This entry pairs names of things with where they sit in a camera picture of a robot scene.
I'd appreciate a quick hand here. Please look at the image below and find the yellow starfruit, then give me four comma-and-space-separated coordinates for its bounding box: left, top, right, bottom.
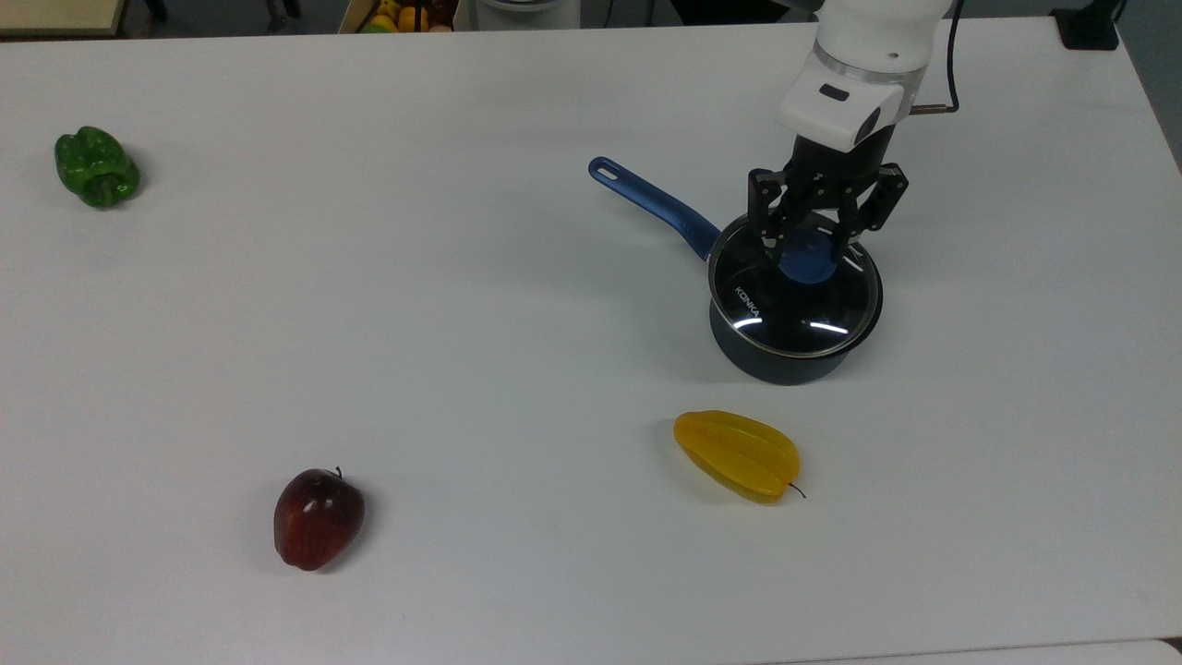
672, 409, 807, 505

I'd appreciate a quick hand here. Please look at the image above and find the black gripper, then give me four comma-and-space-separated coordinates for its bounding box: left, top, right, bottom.
746, 126, 911, 262

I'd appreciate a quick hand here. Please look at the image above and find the wooden board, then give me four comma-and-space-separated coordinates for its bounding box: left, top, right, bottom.
0, 0, 131, 39

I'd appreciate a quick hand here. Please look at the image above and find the glass lid with blue knob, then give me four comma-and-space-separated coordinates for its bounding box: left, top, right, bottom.
707, 212, 881, 359

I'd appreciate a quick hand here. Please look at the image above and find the cardboard box of fruit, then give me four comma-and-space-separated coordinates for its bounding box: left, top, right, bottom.
336, 0, 464, 36

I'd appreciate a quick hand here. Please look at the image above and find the dark red apple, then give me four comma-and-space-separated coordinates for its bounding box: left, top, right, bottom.
272, 465, 367, 573

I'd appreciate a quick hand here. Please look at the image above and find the green bell pepper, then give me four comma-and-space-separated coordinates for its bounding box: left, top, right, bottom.
54, 126, 143, 211

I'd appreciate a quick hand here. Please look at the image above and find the black clamp base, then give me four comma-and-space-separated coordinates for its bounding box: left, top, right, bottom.
1051, 0, 1130, 53

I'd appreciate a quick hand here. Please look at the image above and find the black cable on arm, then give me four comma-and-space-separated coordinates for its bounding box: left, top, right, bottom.
910, 0, 963, 117

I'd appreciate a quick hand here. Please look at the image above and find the dark pot with blue handle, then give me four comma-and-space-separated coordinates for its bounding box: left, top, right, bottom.
588, 156, 886, 388

